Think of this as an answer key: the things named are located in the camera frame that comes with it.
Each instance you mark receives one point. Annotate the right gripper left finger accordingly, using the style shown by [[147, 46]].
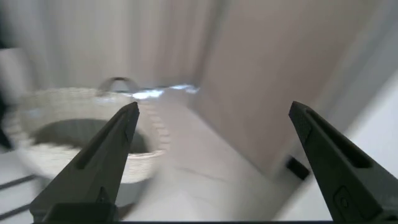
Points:
[[90, 174]]

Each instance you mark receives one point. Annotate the white laundry basket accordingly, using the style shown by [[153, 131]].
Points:
[[56, 102]]

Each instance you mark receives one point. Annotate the white curtain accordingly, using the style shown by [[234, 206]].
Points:
[[109, 40]]

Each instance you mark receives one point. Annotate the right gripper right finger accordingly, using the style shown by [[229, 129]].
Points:
[[351, 174]]

